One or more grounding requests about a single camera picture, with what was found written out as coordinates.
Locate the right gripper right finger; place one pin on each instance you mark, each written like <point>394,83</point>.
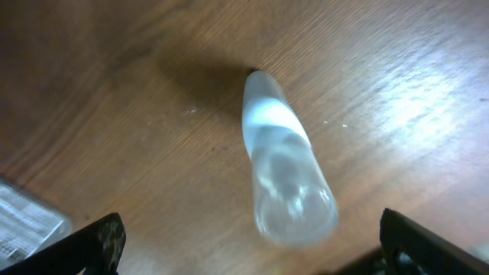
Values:
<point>409,248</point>

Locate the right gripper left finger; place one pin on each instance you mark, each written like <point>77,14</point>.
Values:
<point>95,249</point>

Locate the white translucent spray bottle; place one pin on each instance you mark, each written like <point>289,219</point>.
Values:
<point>293,204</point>

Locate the clear plastic container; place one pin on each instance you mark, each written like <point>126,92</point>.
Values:
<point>28,224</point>

